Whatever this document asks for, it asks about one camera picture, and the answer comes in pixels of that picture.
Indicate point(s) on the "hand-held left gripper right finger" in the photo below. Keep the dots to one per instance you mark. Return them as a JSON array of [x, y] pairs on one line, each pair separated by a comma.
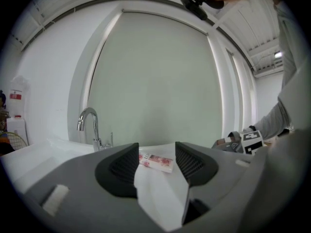
[[209, 170]]

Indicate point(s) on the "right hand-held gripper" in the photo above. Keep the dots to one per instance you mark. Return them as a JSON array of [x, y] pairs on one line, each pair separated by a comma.
[[252, 142]]

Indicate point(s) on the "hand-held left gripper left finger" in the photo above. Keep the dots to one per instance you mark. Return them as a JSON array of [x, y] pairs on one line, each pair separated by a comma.
[[107, 173]]

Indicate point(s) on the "pink printed packet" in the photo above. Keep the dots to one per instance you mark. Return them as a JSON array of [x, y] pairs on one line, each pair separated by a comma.
[[158, 160]]

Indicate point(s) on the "person's right forearm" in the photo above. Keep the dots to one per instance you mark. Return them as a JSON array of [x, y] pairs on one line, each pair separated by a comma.
[[272, 120]]

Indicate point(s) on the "grey roller blind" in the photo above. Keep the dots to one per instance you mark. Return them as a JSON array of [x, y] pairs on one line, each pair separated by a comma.
[[155, 81], [235, 93]]

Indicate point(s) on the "chrome faucet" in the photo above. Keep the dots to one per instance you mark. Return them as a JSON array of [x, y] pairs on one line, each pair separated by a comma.
[[94, 120]]

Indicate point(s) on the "white washbasin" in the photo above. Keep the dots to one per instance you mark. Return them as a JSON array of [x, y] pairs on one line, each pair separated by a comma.
[[36, 159]]

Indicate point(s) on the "small ceiling light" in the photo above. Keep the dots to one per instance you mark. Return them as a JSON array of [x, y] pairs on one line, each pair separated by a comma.
[[278, 54]]

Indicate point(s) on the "person's grey jacket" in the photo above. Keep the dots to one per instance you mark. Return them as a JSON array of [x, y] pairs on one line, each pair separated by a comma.
[[291, 57]]

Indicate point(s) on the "black cloth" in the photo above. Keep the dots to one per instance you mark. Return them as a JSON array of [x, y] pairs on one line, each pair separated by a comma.
[[6, 148]]

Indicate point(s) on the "water jug red label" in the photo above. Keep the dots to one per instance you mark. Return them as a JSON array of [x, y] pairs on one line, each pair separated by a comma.
[[20, 101]]

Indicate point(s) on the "black head camera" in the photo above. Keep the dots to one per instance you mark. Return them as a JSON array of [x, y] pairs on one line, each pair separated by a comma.
[[194, 6]]

